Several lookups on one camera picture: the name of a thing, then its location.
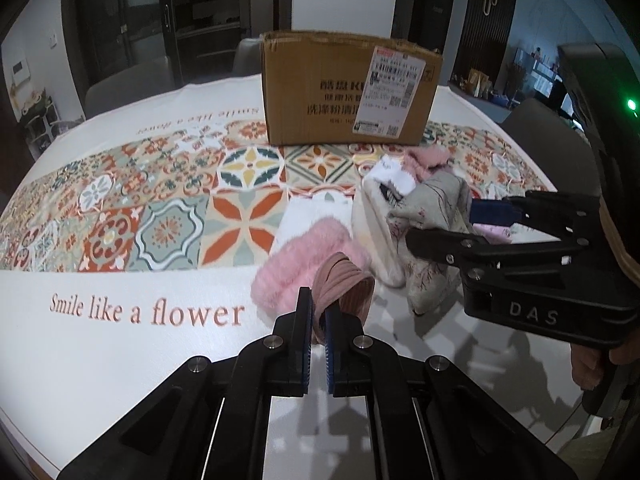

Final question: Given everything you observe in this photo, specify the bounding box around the grey chair left back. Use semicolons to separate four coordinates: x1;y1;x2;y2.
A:
84;56;176;119

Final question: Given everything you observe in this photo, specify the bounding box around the patterned tile tablecloth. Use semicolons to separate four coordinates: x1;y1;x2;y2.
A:
1;76;588;479

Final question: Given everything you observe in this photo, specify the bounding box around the brown cardboard box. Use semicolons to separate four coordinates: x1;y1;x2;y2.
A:
262;30;442;145

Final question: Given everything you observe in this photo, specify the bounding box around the floral beige zip pouch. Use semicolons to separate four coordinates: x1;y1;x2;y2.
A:
387;170;472;315

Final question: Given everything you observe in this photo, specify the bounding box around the grey chair right side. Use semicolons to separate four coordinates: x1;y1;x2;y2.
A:
500;99;600;196

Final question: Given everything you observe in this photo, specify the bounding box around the person's right hand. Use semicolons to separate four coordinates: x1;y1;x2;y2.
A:
570;344;604;390

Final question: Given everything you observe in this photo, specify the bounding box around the grey chair behind table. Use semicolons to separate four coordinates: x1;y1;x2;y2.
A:
232;38;262;77

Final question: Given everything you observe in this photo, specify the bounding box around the cream fuzzy sock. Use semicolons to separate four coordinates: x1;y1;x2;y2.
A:
352;155;416;288

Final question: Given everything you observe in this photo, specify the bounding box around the dusty pink fuzzy cloth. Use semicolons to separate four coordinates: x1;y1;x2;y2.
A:
401;145;450;183

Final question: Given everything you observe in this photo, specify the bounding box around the white shelf cart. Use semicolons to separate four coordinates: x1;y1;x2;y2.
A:
20;90;60;151

